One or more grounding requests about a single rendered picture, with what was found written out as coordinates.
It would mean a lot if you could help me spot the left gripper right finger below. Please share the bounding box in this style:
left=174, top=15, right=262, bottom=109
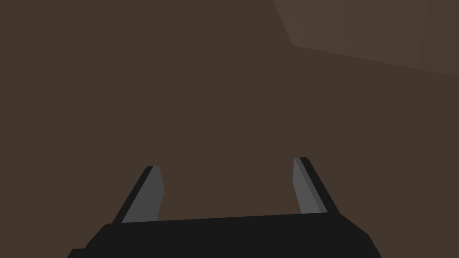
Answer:
left=292, top=157, right=341, bottom=215

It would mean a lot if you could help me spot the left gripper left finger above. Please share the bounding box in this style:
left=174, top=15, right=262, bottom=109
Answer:
left=111, top=165, right=165, bottom=224

